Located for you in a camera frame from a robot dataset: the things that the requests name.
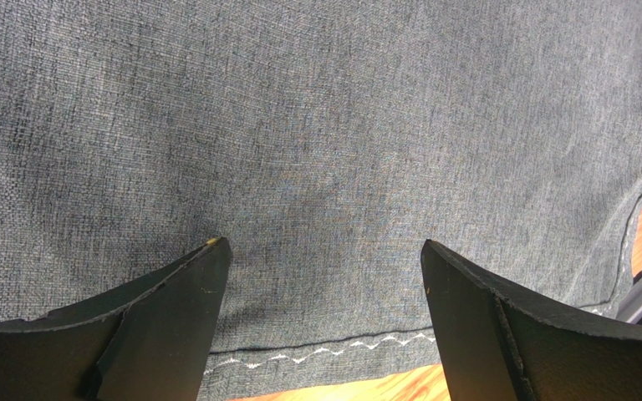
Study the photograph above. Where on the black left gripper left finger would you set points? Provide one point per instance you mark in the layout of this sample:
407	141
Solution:
148	339

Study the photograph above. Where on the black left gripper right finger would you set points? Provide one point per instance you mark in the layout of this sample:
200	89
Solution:
498	340

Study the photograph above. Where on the grey cloth napkin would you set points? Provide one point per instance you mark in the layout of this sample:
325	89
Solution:
327	141

